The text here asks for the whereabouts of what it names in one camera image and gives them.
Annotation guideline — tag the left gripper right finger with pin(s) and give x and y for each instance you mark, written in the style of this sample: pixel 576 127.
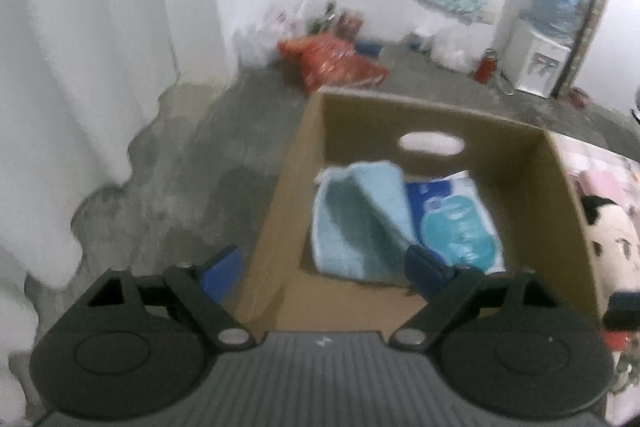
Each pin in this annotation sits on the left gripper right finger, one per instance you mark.
pixel 453 294

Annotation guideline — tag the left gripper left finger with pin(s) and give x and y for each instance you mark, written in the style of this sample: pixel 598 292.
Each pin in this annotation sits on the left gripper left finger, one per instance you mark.
pixel 201 289

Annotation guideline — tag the blue wet wipes pack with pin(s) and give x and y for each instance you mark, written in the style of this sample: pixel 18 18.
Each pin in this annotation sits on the blue wet wipes pack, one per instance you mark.
pixel 451 221

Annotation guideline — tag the blue microfiber cloth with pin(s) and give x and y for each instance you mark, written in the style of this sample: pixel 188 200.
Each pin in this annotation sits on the blue microfiber cloth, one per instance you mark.
pixel 360 223

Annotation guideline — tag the black-haired red-dress plush doll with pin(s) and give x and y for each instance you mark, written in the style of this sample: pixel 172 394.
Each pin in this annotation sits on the black-haired red-dress plush doll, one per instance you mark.
pixel 615 253

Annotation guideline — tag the pink knitted cloth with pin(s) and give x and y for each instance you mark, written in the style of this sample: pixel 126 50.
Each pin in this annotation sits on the pink knitted cloth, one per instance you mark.
pixel 604 173

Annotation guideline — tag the brown cardboard box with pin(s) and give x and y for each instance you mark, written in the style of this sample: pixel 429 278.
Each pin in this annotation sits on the brown cardboard box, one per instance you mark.
pixel 517 171

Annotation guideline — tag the red thermos bottle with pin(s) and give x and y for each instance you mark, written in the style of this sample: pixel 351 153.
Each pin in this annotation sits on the red thermos bottle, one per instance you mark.
pixel 487 66

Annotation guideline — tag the white water dispenser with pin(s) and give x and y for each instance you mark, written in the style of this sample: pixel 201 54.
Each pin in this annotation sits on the white water dispenser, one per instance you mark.
pixel 532 61

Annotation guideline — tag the white plastic bag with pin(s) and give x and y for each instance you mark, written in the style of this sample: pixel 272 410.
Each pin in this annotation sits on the white plastic bag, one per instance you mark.
pixel 452 48

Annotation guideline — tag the red snack bag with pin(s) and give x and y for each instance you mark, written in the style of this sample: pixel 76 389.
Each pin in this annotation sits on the red snack bag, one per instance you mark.
pixel 324 60

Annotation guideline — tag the wooden framed picture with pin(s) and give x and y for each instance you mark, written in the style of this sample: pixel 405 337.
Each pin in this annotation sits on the wooden framed picture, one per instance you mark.
pixel 582 44

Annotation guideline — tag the blue water bottle jug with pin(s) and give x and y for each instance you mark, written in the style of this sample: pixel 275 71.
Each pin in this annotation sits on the blue water bottle jug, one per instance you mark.
pixel 559 20

